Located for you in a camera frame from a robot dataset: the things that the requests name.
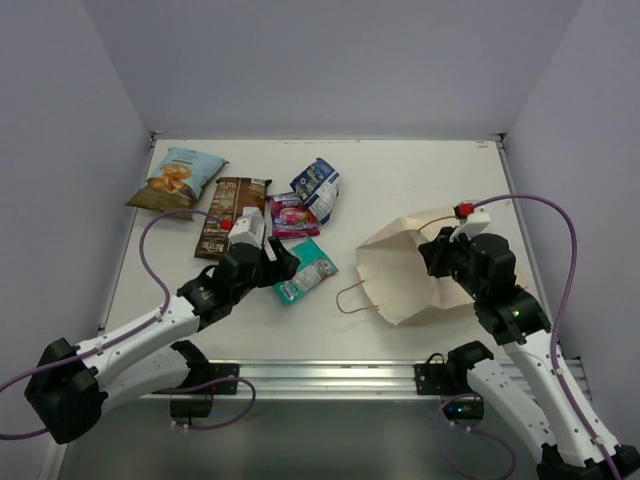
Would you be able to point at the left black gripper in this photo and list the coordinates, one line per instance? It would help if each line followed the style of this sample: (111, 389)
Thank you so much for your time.
(273, 263)

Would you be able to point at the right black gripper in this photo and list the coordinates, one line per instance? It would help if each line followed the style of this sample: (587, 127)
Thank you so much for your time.
(435, 251)

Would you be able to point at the green mint candy pack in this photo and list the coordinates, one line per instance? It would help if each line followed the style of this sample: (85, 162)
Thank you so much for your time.
(315, 267)

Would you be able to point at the purple berry candy bag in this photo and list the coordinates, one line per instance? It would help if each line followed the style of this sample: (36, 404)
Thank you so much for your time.
(291, 219)

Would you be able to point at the brown paper bag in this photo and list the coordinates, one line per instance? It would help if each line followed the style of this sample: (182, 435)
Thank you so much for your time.
(393, 275)

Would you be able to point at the navy kettle chips bag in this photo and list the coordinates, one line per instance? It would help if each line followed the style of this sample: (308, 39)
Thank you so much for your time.
(317, 186)

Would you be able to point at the brown chocolate snack bag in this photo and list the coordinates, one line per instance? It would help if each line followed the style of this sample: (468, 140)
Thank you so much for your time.
(231, 197)

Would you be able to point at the gold blue crisps bag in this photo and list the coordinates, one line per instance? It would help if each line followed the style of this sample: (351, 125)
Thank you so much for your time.
(178, 182)

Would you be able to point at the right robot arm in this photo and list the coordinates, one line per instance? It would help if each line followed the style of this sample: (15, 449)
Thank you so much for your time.
(555, 420)

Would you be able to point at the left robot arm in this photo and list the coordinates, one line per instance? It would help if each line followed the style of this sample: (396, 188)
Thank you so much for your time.
(75, 384)

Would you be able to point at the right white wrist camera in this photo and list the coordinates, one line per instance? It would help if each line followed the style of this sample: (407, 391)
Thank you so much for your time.
(472, 221)

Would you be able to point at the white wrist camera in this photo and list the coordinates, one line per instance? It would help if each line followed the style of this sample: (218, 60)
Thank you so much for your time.
(249, 228)
(472, 221)

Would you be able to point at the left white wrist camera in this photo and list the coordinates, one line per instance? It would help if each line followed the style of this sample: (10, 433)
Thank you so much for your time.
(249, 228)

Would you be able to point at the aluminium mounting rail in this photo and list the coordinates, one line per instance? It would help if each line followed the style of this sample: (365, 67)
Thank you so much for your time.
(325, 377)

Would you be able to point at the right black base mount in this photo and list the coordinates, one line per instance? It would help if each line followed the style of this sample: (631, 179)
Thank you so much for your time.
(440, 377)

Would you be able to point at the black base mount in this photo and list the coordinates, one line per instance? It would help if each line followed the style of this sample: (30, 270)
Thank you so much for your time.
(200, 395)
(440, 377)

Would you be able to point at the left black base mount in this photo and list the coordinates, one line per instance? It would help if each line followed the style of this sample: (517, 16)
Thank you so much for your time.
(200, 395)

